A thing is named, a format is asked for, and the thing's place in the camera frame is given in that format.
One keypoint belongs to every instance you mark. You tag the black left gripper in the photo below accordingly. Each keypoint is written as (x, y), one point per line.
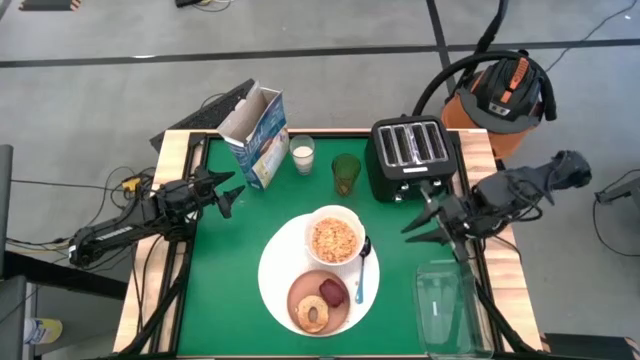
(182, 197)

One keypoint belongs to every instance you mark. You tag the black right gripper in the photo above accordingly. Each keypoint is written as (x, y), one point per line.
(460, 217)

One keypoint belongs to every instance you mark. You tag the blue cereal box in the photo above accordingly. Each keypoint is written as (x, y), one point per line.
(262, 145)

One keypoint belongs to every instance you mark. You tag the dark red food piece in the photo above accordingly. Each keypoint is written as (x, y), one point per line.
(332, 293)

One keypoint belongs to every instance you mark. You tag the bagel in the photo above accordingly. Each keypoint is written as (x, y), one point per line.
(302, 315)

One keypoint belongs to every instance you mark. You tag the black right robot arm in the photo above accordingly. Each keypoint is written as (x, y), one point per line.
(525, 187)

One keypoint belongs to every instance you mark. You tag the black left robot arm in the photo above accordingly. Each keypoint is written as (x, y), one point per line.
(115, 230)

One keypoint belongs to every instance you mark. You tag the black four-slot toaster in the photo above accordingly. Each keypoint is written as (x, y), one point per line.
(410, 165)

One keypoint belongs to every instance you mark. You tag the black keyboard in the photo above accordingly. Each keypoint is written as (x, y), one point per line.
(210, 115)

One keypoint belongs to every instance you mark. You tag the glass of milk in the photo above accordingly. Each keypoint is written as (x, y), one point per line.
(302, 157)

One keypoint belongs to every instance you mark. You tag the clear plastic container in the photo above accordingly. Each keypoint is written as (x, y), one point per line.
(450, 310)

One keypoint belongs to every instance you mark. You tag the corn flakes cereal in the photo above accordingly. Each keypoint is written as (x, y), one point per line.
(334, 241)

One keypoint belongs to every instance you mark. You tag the pale ceramic bowl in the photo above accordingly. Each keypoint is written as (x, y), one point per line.
(315, 220)

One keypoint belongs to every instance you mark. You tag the terracotta plate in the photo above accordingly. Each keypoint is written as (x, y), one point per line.
(305, 285)

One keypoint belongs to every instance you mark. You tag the orange black shop vacuum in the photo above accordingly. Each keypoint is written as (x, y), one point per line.
(500, 100)

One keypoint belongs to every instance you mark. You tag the black stand leg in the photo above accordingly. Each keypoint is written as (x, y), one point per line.
(617, 192)

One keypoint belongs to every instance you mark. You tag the white yellow bottle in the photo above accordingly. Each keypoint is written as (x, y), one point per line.
(45, 331)

